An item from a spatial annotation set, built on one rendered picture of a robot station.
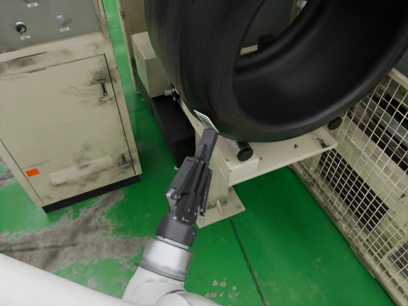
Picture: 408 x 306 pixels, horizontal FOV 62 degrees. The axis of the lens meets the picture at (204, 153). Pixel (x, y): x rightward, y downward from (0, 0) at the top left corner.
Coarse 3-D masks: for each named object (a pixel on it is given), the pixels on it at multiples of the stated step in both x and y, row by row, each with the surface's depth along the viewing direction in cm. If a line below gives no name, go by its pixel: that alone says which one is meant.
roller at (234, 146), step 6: (228, 144) 89; (234, 144) 86; (240, 144) 85; (246, 144) 85; (234, 150) 86; (240, 150) 84; (246, 150) 84; (252, 150) 85; (240, 156) 85; (246, 156) 86
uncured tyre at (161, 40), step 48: (144, 0) 68; (192, 0) 52; (240, 0) 51; (336, 0) 94; (384, 0) 83; (192, 48) 56; (240, 48) 56; (288, 48) 101; (336, 48) 95; (384, 48) 84; (192, 96) 65; (240, 96) 98; (288, 96) 98; (336, 96) 92
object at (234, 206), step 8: (232, 192) 184; (232, 200) 181; (216, 208) 177; (224, 208) 178; (232, 208) 178; (240, 208) 178; (200, 216) 175; (208, 216) 175; (216, 216) 175; (224, 216) 175; (200, 224) 172; (208, 224) 172
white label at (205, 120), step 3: (195, 111) 68; (198, 114) 68; (201, 114) 67; (201, 117) 69; (204, 117) 67; (207, 117) 66; (201, 120) 71; (204, 120) 69; (207, 120) 67; (204, 123) 71; (207, 123) 70; (210, 123) 68; (207, 126) 72; (210, 126) 70; (213, 126) 69; (216, 129) 70
